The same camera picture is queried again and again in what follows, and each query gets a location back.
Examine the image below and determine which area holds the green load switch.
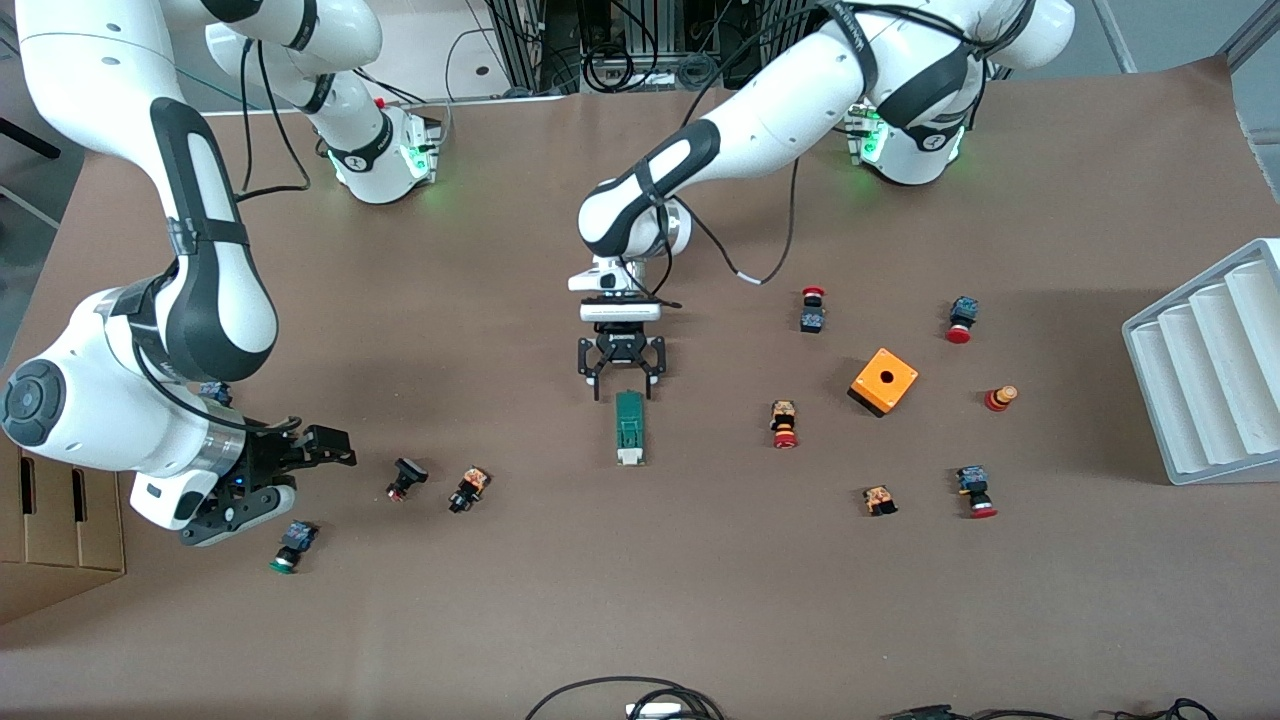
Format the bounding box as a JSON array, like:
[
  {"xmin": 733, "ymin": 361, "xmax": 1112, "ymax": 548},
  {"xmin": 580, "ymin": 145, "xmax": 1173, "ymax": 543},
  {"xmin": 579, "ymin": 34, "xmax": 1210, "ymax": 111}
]
[{"xmin": 614, "ymin": 390, "xmax": 647, "ymax": 468}]

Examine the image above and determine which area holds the black rectangular push button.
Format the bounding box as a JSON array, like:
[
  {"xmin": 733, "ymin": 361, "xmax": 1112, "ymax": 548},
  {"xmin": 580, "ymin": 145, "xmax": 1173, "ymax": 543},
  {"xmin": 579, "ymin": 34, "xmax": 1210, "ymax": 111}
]
[{"xmin": 386, "ymin": 457, "xmax": 430, "ymax": 502}]

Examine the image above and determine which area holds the brown cardboard box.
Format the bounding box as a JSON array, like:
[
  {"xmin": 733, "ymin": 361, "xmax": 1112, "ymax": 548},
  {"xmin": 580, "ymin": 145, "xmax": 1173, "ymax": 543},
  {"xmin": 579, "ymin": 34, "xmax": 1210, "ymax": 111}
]
[{"xmin": 0, "ymin": 448, "xmax": 127, "ymax": 626}]

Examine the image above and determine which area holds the black rod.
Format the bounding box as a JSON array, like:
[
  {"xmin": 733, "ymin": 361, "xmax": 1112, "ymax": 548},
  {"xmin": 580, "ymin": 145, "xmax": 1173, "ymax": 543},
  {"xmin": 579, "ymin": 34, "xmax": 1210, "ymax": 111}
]
[{"xmin": 0, "ymin": 117, "xmax": 61, "ymax": 161}]

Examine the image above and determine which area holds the grey white ribbed tray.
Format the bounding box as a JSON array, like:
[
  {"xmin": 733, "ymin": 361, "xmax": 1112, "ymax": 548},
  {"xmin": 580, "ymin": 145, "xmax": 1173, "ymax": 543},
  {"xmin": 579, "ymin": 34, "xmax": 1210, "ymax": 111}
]
[{"xmin": 1121, "ymin": 238, "xmax": 1280, "ymax": 487}]

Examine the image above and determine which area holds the black arm cable white tag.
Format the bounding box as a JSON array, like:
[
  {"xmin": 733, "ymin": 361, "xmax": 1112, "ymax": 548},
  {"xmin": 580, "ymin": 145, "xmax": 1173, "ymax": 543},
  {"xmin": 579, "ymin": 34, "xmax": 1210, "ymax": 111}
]
[
  {"xmin": 235, "ymin": 40, "xmax": 313, "ymax": 201},
  {"xmin": 680, "ymin": 150, "xmax": 801, "ymax": 286}
]

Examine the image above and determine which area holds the black selector switch orange base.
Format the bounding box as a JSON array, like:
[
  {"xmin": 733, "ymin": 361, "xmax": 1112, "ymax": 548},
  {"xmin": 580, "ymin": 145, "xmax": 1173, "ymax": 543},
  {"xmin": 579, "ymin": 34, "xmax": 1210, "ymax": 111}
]
[{"xmin": 448, "ymin": 466, "xmax": 491, "ymax": 515}]

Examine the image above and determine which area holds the orange button enclosure box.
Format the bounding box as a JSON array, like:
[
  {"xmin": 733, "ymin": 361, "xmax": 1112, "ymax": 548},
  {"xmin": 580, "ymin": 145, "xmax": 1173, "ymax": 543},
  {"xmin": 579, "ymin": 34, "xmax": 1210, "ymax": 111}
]
[{"xmin": 847, "ymin": 347, "xmax": 920, "ymax": 418}]

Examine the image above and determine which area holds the black equipment rack with cables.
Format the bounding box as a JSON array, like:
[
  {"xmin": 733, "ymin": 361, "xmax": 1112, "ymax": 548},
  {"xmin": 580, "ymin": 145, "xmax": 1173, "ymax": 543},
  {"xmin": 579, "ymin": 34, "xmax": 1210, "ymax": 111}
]
[{"xmin": 485, "ymin": 0, "xmax": 801, "ymax": 96}]

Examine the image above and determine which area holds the black looped cable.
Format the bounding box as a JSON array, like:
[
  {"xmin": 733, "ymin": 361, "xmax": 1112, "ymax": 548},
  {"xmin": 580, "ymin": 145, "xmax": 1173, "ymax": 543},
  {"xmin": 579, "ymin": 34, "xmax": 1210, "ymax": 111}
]
[{"xmin": 524, "ymin": 676, "xmax": 726, "ymax": 720}]

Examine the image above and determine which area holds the black cable with connector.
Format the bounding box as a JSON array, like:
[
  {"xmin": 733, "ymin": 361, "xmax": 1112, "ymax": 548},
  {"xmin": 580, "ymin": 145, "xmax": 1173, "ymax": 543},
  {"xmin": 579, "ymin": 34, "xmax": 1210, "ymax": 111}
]
[{"xmin": 880, "ymin": 704, "xmax": 1111, "ymax": 720}]

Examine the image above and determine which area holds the grey metal frame bar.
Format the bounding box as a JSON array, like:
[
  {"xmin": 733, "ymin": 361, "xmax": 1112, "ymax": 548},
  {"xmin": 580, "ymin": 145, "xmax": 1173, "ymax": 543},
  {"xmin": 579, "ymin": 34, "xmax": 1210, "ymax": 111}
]
[
  {"xmin": 1218, "ymin": 0, "xmax": 1280, "ymax": 71},
  {"xmin": 1092, "ymin": 0, "xmax": 1139, "ymax": 73}
]

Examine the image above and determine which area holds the black coiled cable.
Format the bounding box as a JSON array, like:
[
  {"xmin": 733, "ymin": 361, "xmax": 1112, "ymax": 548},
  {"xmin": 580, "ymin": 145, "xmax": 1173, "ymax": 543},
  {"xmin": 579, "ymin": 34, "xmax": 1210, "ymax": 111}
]
[{"xmin": 1115, "ymin": 698, "xmax": 1221, "ymax": 720}]

